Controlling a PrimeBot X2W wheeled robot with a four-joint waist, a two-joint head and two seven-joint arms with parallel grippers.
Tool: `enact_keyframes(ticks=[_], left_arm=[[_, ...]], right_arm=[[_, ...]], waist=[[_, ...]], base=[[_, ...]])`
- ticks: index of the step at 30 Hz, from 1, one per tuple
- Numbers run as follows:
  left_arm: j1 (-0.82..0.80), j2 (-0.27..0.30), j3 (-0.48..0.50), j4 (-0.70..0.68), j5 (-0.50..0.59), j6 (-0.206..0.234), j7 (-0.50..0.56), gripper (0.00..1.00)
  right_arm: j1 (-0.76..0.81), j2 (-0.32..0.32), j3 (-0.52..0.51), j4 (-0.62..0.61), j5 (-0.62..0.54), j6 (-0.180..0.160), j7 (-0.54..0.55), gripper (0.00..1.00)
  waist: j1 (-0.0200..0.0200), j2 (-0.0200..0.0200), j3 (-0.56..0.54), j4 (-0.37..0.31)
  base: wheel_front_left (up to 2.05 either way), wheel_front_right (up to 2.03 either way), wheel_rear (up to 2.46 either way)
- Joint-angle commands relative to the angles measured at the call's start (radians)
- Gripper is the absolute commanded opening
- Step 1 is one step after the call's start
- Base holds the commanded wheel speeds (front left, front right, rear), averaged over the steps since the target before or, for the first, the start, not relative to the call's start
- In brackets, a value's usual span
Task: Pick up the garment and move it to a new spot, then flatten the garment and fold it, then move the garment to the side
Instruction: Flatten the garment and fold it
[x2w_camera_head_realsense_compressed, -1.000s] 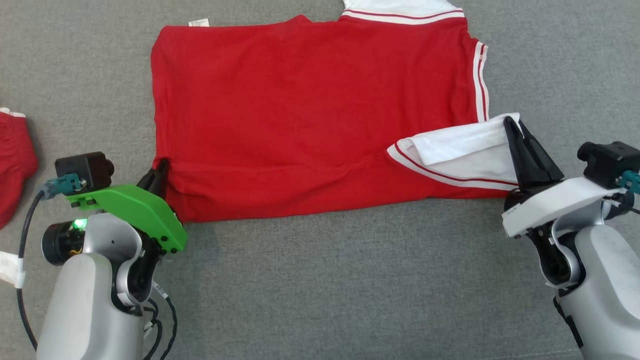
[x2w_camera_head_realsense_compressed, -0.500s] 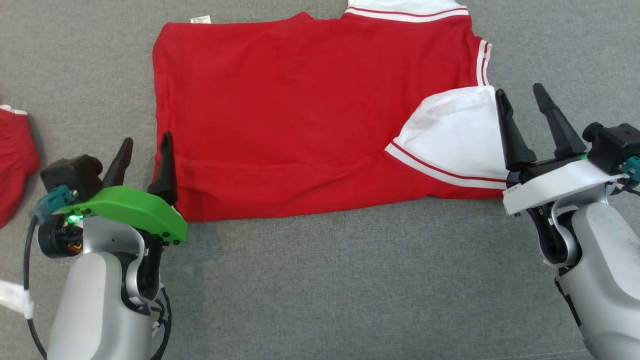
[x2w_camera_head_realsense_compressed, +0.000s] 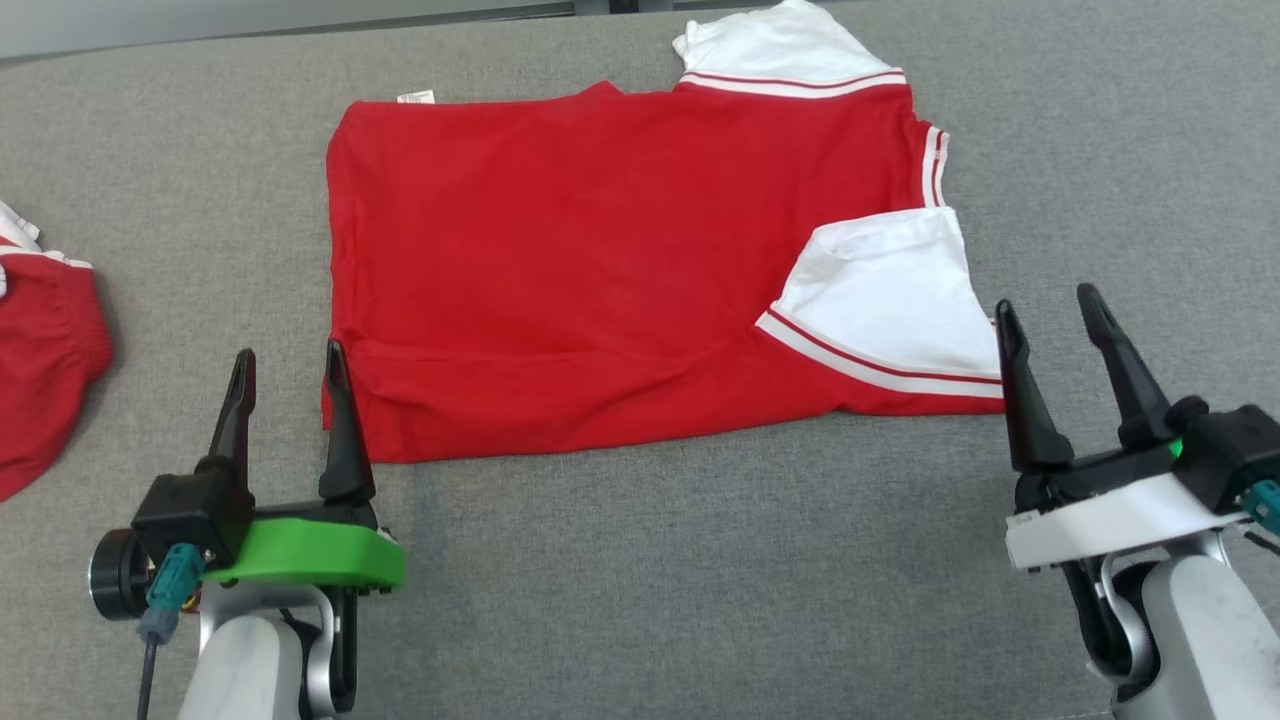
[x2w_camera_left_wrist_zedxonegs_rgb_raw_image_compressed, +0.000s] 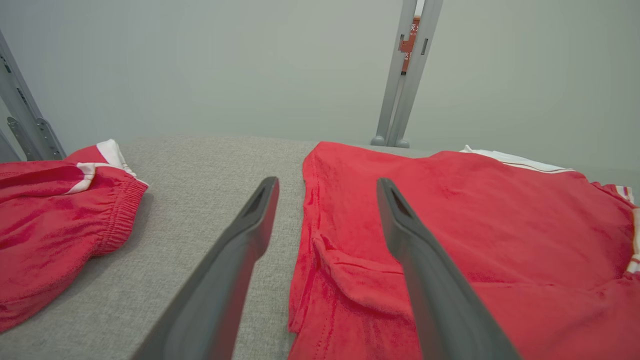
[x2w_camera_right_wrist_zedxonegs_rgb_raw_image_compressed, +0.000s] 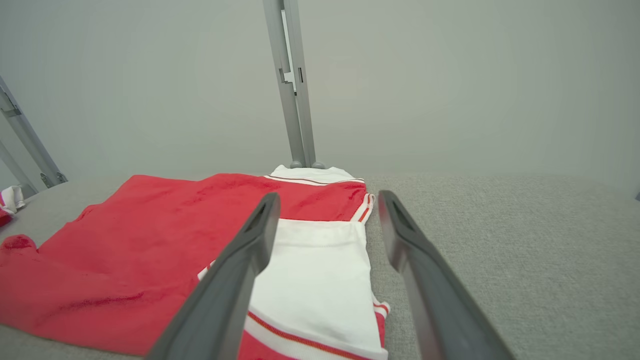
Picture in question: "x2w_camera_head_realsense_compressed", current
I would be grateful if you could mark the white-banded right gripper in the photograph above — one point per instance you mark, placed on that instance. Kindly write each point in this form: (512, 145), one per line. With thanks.
(1110, 520)

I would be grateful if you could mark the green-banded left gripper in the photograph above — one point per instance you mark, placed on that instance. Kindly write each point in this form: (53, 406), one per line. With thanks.
(310, 555)

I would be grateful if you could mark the red and white t-shirt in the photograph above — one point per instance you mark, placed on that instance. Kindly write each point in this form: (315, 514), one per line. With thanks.
(600, 260)

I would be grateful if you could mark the red shorts with white trim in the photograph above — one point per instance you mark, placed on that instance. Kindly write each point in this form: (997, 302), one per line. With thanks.
(45, 360)

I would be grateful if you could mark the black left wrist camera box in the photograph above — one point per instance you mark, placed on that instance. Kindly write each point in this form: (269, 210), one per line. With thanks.
(190, 515)

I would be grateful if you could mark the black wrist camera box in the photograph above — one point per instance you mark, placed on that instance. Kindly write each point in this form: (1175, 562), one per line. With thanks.
(190, 515)
(1235, 450)

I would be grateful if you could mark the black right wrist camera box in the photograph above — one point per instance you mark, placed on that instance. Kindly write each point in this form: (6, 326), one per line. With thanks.
(1235, 450)

